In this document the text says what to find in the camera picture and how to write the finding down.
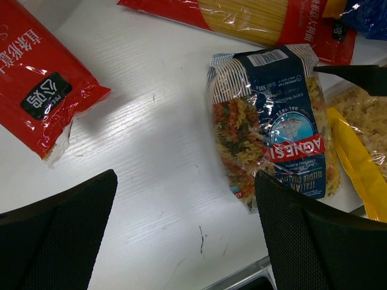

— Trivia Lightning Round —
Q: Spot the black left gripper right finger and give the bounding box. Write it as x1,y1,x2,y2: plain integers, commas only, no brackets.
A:
255,170,386,289

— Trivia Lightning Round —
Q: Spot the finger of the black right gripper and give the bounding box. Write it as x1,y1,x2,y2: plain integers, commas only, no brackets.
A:
313,65,386,96

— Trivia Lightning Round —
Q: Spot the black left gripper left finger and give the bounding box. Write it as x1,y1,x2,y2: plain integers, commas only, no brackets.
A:
1,169,117,289

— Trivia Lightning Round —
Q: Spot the red spaghetti pack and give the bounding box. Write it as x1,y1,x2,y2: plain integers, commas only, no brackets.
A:
118,0,356,65
1,1,111,165

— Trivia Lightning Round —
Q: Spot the blue orange pasta bag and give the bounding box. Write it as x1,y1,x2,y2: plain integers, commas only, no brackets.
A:
323,0,386,40

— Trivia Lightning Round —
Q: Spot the yellow macaroni bag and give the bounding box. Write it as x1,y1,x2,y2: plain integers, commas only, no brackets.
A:
327,86,386,222

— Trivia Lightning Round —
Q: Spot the Agnesi tricolour fusilli bag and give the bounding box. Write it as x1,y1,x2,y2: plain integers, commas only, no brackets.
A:
206,44,341,213

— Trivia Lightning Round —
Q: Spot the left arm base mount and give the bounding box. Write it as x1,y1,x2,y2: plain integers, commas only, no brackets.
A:
205,256,276,289

